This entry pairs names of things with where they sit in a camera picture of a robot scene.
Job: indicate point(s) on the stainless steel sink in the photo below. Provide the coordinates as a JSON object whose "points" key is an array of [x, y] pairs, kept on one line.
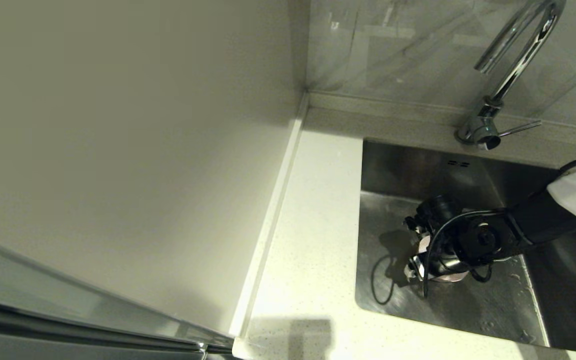
{"points": [[398, 170]]}

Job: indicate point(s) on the white cabinet side panel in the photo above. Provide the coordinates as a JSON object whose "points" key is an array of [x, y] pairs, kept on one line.
{"points": [[118, 125]]}

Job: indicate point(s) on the chrome gooseneck faucet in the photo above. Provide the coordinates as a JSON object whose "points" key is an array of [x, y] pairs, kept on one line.
{"points": [[515, 70]]}

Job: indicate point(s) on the pink bowl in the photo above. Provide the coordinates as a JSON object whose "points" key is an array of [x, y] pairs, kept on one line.
{"points": [[450, 278]]}

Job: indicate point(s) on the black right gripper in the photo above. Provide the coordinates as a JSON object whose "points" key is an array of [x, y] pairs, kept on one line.
{"points": [[440, 207]]}

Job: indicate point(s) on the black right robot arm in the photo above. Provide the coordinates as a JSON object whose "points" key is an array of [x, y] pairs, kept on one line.
{"points": [[538, 220]]}

